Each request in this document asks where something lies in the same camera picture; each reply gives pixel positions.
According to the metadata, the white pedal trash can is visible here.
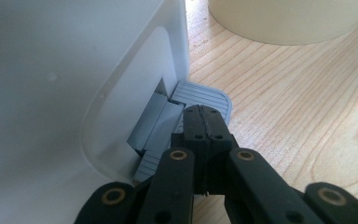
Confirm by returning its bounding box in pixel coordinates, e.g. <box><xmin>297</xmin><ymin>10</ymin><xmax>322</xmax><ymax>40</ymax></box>
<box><xmin>0</xmin><ymin>0</ymin><xmax>234</xmax><ymax>224</ymax></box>

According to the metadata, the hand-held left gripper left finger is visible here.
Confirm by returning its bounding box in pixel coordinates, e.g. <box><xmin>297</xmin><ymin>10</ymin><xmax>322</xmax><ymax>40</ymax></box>
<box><xmin>171</xmin><ymin>104</ymin><xmax>207</xmax><ymax>195</ymax></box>

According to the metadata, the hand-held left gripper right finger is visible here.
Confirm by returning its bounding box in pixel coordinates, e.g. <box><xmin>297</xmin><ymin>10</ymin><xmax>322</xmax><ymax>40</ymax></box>
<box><xmin>200</xmin><ymin>105</ymin><xmax>241</xmax><ymax>198</ymax></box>

